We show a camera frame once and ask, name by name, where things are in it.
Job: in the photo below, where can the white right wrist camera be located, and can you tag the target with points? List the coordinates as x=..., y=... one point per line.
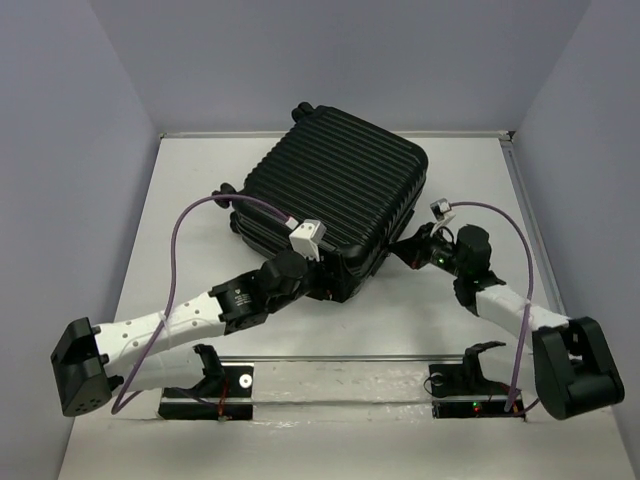
x=443, y=213

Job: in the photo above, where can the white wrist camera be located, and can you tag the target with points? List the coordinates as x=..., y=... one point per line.
x=443, y=213
x=305, y=239

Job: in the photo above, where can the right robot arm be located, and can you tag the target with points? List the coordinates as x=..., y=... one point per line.
x=565, y=362

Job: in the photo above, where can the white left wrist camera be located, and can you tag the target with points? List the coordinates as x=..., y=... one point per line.
x=305, y=239

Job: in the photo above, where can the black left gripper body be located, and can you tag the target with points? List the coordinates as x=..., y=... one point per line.
x=322, y=286

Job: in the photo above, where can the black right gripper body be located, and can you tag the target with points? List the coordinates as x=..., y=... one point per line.
x=436, y=251

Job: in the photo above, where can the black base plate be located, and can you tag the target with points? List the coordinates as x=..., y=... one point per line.
x=454, y=397
x=229, y=399

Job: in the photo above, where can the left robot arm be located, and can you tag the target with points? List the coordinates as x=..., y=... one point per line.
x=110, y=363

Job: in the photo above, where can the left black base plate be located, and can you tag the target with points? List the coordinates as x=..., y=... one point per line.
x=229, y=399

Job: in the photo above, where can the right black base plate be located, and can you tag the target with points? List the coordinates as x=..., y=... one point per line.
x=454, y=397

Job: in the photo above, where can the black hard-shell suitcase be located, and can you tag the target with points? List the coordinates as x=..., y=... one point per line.
x=360, y=180

